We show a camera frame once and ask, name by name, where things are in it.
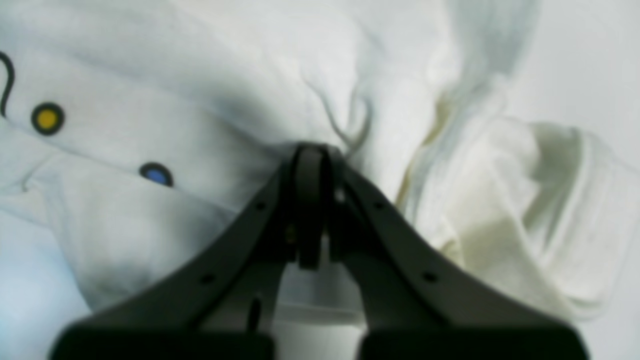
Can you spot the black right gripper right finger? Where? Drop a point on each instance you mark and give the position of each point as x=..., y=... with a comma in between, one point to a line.
x=418, y=304

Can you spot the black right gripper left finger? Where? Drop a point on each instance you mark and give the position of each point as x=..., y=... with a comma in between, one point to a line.
x=220, y=305

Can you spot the white printed T-shirt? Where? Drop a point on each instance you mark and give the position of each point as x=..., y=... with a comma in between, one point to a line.
x=134, y=131

